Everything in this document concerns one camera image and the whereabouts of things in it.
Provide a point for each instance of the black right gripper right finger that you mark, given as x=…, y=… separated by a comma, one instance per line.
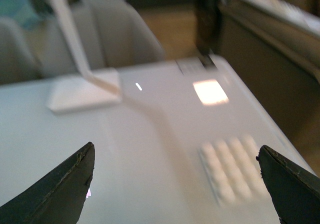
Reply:
x=294, y=191

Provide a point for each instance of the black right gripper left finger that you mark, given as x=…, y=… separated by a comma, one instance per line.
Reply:
x=56, y=198

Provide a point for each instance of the white desk lamp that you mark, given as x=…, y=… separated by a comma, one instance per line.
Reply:
x=85, y=90

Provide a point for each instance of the beige chair left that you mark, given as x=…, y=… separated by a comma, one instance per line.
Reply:
x=18, y=62

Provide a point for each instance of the beige chair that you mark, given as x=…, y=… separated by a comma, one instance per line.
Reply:
x=112, y=33
x=18, y=62

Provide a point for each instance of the beige chair right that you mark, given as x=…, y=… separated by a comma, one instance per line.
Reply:
x=112, y=33

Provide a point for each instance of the white studded base plate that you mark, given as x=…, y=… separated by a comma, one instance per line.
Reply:
x=232, y=170

